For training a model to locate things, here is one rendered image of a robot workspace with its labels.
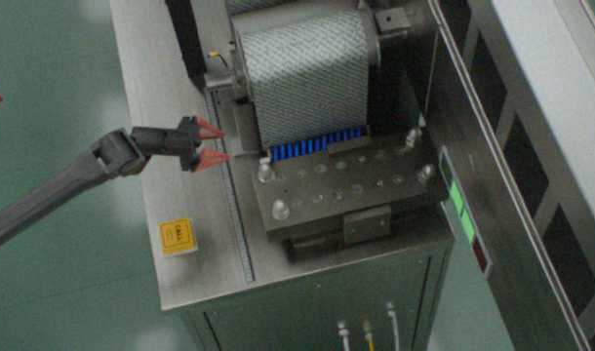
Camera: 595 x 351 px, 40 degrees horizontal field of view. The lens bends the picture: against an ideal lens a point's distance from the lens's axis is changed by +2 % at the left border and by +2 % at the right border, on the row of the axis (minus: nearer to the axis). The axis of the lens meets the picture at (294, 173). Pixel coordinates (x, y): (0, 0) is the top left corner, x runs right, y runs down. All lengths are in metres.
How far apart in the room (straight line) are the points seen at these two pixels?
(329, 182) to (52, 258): 1.45
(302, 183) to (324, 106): 0.17
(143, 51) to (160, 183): 0.40
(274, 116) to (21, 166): 1.64
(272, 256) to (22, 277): 1.34
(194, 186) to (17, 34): 1.78
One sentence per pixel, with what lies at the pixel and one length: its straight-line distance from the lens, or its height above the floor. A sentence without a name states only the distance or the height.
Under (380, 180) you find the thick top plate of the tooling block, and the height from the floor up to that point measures 1.03.
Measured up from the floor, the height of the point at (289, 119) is 1.12.
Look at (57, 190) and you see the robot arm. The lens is 1.61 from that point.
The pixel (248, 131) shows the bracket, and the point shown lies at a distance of 1.85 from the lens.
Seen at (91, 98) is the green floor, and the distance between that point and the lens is 3.25.
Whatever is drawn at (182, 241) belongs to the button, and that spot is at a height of 0.92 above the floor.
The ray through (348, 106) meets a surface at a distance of 1.72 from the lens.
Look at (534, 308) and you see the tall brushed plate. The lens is 1.32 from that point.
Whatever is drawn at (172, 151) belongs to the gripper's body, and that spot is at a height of 1.14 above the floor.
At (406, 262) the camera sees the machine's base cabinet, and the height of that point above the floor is 0.82.
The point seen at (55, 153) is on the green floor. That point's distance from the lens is 3.16.
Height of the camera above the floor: 2.54
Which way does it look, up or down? 60 degrees down
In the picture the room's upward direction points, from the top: 7 degrees counter-clockwise
